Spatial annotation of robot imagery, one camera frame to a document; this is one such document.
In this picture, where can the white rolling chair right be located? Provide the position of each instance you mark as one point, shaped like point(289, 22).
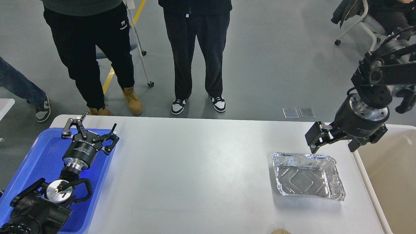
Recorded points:
point(360, 22)

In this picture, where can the beige plastic bin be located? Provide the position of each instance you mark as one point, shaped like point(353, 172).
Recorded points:
point(388, 168)

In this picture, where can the seated person in black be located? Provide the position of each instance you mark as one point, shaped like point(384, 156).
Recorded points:
point(391, 14)

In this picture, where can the floor plate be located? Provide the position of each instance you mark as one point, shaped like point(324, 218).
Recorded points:
point(290, 113)
point(307, 113)

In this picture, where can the aluminium foil tray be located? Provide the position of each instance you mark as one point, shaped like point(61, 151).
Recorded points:
point(307, 175)

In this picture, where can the person in tan boots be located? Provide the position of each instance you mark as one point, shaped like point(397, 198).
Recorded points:
point(78, 27)

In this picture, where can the left floor plate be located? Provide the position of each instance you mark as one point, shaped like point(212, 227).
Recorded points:
point(290, 113)

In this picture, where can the white rolling chair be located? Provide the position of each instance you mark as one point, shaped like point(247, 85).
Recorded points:
point(135, 44)
point(360, 22)

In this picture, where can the white rolling chair left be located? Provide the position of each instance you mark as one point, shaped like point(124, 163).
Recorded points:
point(135, 44)

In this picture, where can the tan object at table edge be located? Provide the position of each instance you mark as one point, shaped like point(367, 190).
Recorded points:
point(280, 231)

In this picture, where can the person in blue jeans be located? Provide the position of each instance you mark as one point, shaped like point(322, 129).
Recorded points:
point(16, 83)

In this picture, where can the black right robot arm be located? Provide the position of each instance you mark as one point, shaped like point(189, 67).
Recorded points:
point(387, 72)

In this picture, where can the right floor plate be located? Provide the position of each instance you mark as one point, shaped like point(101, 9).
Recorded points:
point(307, 113)

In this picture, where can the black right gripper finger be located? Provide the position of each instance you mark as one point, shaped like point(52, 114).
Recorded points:
point(321, 134)
point(356, 142)

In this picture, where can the blue plastic tray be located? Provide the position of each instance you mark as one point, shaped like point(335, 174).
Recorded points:
point(44, 161)

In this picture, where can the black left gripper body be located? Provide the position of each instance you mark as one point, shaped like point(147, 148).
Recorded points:
point(82, 152)

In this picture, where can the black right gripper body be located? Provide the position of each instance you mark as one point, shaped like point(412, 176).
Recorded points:
point(358, 119)

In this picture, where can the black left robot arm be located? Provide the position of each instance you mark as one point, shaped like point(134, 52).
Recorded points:
point(57, 186)

